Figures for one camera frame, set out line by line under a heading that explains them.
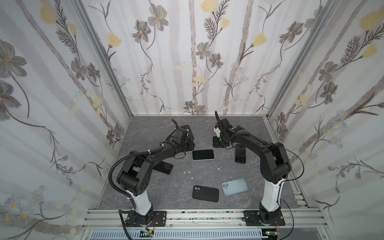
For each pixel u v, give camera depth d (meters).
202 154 0.96
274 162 0.51
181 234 0.70
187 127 1.14
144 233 0.72
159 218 0.74
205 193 0.83
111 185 0.46
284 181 0.55
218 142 0.84
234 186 0.86
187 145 0.83
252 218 0.73
